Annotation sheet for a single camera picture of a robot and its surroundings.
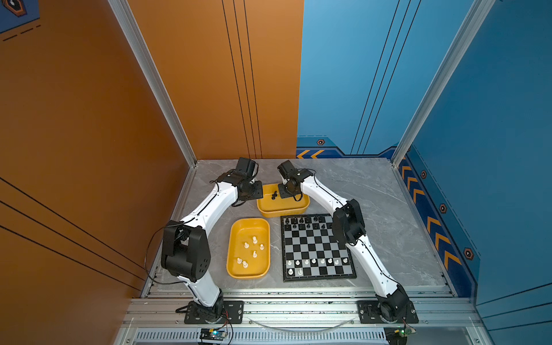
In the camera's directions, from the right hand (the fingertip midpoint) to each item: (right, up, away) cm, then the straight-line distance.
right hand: (283, 192), depth 104 cm
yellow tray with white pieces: (-14, -22, -17) cm, 31 cm away
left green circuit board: (-23, -45, -33) cm, 61 cm away
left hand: (-10, +2, -15) cm, 18 cm away
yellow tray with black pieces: (-5, -6, -3) cm, 9 cm away
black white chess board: (+11, -23, -18) cm, 31 cm away
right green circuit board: (+38, -45, -34) cm, 68 cm away
